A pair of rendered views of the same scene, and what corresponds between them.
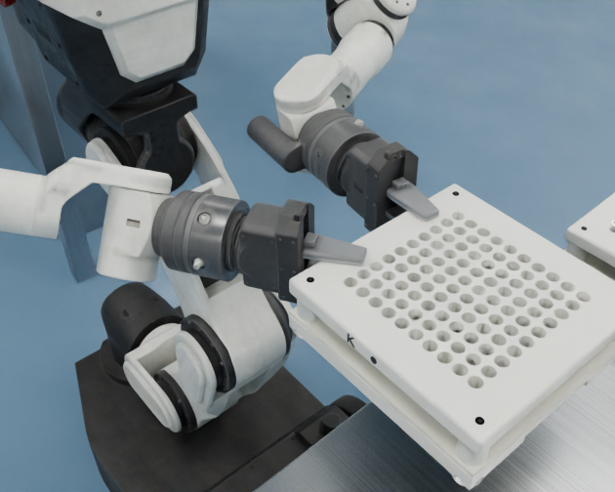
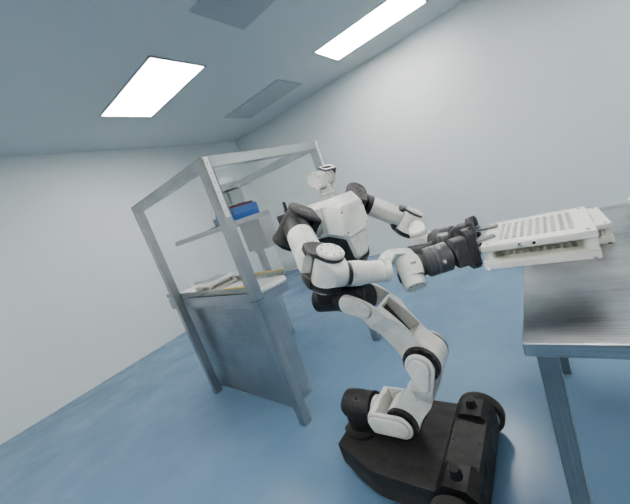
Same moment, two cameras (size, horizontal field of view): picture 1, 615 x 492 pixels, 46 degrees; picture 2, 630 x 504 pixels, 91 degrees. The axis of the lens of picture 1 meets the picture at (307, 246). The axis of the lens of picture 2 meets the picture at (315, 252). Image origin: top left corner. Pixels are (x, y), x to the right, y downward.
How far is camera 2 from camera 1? 68 cm
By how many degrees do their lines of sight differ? 33
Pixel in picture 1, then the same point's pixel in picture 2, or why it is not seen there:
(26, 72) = (269, 326)
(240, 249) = (455, 250)
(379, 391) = (541, 255)
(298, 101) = (422, 231)
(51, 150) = (283, 359)
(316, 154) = (441, 238)
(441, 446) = (580, 250)
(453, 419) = (580, 232)
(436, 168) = not seen: hidden behind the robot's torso
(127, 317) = (357, 400)
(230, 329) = (427, 344)
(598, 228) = not seen: hidden behind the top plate
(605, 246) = not seen: hidden behind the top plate
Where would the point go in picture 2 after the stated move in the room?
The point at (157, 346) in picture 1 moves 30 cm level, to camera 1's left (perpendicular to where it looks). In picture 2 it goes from (379, 402) to (319, 433)
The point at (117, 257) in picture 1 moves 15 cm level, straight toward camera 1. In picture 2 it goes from (414, 276) to (463, 278)
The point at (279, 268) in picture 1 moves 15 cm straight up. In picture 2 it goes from (471, 250) to (458, 200)
